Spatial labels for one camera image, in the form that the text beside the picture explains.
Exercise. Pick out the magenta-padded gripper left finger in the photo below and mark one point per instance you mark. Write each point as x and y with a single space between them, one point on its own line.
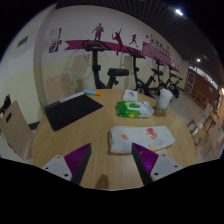
77 158

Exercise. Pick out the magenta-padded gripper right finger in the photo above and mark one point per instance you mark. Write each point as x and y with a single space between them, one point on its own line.
146 158

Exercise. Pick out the white printed towel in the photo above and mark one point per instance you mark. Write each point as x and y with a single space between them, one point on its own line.
136 137

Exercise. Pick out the round brown coaster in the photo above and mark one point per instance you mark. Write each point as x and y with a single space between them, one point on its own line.
159 112

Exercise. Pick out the green white wet wipes pack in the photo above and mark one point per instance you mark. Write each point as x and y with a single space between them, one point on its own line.
133 109

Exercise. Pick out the white lidded cup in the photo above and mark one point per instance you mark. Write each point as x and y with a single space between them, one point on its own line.
165 99

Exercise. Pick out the small white tissue pack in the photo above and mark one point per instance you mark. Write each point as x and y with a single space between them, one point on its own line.
130 95

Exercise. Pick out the light wooden chair with cutout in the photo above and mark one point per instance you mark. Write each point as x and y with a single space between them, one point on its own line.
16 130

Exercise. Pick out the blue orange tube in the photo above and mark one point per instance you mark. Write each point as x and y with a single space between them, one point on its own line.
90 92

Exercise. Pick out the black exercise bike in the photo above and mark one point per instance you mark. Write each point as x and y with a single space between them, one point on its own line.
96 66
135 66
174 83
159 71

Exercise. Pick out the magenta sports wall banner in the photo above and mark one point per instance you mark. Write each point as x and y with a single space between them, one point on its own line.
153 50

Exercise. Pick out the purple orange wall poster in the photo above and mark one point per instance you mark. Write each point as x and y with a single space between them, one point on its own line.
55 47

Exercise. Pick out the white purple wall poster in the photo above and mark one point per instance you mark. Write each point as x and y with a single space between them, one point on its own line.
56 34

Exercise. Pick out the grey wall plate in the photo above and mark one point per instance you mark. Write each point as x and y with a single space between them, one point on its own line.
22 41

